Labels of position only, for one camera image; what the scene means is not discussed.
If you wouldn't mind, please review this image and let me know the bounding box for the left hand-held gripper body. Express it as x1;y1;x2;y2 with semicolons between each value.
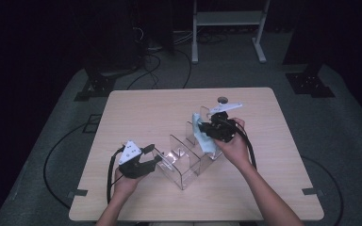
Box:
117;139;154;180

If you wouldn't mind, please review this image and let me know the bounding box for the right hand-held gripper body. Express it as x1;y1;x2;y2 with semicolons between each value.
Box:
206;102;243;144

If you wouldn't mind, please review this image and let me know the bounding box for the light blue cleaning cloth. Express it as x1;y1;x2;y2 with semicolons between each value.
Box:
191;112;217;154

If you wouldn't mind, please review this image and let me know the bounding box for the clear acrylic organizer box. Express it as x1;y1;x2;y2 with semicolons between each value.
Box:
155;105;230;191

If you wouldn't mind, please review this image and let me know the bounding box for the person's left hand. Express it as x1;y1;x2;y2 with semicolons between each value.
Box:
112;166;145;202

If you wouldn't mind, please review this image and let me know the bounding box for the person's right hand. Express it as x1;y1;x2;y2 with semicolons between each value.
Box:
213;117;253;170

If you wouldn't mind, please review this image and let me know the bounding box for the grey tape piece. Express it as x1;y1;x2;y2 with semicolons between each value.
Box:
302;187;324;197
68;188;89;199

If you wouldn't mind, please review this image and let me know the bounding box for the black stand base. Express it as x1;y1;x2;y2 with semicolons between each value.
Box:
285;64;336;98
74;67;117;102

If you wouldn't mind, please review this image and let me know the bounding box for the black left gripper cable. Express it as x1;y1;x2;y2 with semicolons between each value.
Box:
106;145;126;205

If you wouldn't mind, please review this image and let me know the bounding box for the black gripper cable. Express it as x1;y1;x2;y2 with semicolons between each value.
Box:
229;121;258;170
106;145;126;205

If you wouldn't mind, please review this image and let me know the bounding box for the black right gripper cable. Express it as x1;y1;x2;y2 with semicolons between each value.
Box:
229;121;258;170

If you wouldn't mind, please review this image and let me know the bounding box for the black curved floor cable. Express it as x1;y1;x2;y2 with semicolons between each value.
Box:
173;48;192;89

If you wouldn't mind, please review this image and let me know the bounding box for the tangle of black floor cables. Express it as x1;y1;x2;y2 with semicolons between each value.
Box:
125;53;162;90

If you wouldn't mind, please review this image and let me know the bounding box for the black floor cable loop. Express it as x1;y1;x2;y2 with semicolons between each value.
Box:
301;154;344;226
42;121;91;210

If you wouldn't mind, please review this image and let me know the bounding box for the white metal stand frame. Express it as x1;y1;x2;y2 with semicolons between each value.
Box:
191;0;272;65

